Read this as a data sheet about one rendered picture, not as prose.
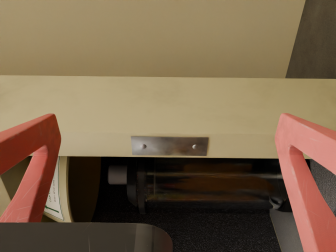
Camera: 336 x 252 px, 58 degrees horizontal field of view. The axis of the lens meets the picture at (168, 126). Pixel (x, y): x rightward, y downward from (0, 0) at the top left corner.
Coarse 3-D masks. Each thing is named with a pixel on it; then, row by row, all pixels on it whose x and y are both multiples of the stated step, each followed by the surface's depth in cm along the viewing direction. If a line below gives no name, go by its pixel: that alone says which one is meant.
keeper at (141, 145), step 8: (136, 136) 27; (144, 136) 27; (152, 136) 27; (160, 136) 27; (168, 136) 27; (136, 144) 28; (144, 144) 28; (152, 144) 28; (160, 144) 28; (168, 144) 28; (176, 144) 28; (184, 144) 28; (192, 144) 28; (200, 144) 28; (136, 152) 28; (144, 152) 28; (152, 152) 28; (160, 152) 28; (168, 152) 28; (176, 152) 28; (184, 152) 28; (192, 152) 28; (200, 152) 28
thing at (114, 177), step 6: (132, 162) 40; (108, 168) 43; (114, 168) 43; (120, 168) 43; (126, 168) 43; (132, 168) 40; (108, 174) 42; (114, 174) 42; (120, 174) 42; (126, 174) 40; (132, 174) 40; (108, 180) 43; (114, 180) 43; (120, 180) 43; (126, 180) 40; (132, 180) 39; (126, 186) 40; (132, 186) 40; (132, 192) 40; (132, 198) 40
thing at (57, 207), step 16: (64, 160) 35; (80, 160) 50; (96, 160) 52; (64, 176) 35; (80, 176) 50; (96, 176) 51; (64, 192) 35; (80, 192) 49; (96, 192) 50; (48, 208) 37; (64, 208) 36; (80, 208) 47
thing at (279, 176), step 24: (144, 168) 39; (168, 168) 39; (192, 168) 39; (216, 168) 39; (240, 168) 40; (264, 168) 40; (144, 192) 39; (168, 192) 39; (192, 192) 39; (216, 192) 39; (240, 192) 39; (264, 192) 39
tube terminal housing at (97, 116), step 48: (0, 96) 32; (48, 96) 32; (96, 96) 32; (144, 96) 32; (192, 96) 32; (240, 96) 32; (288, 96) 33; (96, 144) 28; (240, 144) 28; (0, 192) 32
